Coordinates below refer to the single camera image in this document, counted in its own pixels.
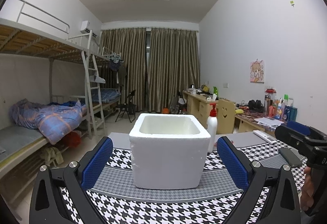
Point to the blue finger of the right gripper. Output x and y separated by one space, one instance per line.
298 127

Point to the papers on desk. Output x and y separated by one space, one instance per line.
269 122

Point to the brown striped curtains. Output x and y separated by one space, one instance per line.
158 64

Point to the white air conditioner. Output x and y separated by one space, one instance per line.
88 28

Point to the wooden desk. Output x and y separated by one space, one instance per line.
198 106

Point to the person right hand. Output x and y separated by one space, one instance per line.
306 199

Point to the white pump lotion bottle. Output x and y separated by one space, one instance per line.
212 123

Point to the black folding chair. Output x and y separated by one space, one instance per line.
128 107

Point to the anime girl poster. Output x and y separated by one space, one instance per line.
257 71

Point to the white metal bunk bed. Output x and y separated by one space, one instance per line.
75 49

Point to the blue plaid quilt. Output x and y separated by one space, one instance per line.
53 121

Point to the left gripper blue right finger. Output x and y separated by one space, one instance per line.
235 161

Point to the black headphones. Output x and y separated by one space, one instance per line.
256 106

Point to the white remote control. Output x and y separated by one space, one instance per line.
265 137

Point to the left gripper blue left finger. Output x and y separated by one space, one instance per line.
94 161

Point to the toiletry bottles group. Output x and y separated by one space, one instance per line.
281 108

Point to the orange container on floor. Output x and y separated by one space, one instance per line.
165 111

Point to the white styrofoam box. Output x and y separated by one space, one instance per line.
168 151

